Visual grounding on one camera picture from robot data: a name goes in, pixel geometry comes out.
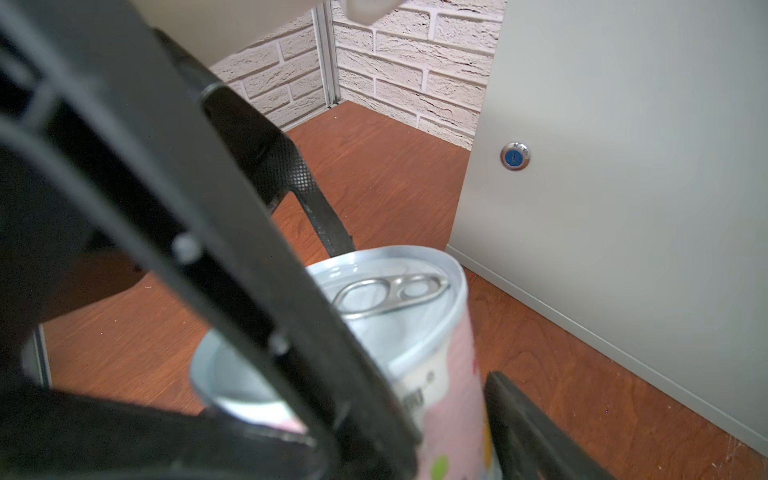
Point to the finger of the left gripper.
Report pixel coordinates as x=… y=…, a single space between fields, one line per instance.
x=104 y=151
x=269 y=159

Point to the grey metal cabinet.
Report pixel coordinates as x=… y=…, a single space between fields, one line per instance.
x=617 y=185

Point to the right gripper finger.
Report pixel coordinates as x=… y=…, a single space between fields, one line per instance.
x=529 y=445

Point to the grey corner wall post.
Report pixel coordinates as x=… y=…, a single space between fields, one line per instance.
x=325 y=40

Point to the white lid purple can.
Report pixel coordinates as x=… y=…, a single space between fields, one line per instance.
x=408 y=307

